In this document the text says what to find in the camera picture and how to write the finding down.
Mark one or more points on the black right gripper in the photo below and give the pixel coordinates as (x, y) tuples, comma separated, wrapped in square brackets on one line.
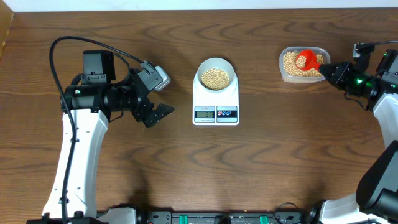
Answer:
[(344, 68)]

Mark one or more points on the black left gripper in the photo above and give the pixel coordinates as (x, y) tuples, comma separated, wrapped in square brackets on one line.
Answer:
[(140, 113)]

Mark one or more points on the red measuring scoop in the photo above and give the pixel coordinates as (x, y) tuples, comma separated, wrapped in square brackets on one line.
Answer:
[(311, 62)]

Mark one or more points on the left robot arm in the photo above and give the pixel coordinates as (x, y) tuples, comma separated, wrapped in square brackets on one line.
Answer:
[(87, 106)]

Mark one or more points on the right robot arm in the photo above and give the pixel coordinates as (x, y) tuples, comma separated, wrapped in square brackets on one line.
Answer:
[(375, 198)]

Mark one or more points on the soybeans in scoop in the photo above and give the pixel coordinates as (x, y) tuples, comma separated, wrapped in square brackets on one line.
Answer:
[(301, 62)]

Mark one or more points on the white digital kitchen scale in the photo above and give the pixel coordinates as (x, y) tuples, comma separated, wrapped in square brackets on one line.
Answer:
[(217, 108)]

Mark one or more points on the soybeans in bowl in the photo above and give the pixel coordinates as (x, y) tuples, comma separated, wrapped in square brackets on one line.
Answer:
[(215, 79)]

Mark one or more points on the pale grey bowl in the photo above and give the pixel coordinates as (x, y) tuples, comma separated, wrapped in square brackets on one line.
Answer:
[(217, 63)]

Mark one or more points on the clear plastic container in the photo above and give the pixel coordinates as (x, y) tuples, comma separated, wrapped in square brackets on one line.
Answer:
[(322, 56)]

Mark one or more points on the soybeans in container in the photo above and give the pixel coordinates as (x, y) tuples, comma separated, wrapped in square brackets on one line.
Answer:
[(289, 59)]

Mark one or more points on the brown cardboard box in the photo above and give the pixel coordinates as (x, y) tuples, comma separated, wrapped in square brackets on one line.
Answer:
[(6, 17)]

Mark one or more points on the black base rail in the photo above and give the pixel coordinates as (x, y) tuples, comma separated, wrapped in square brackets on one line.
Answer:
[(167, 217)]

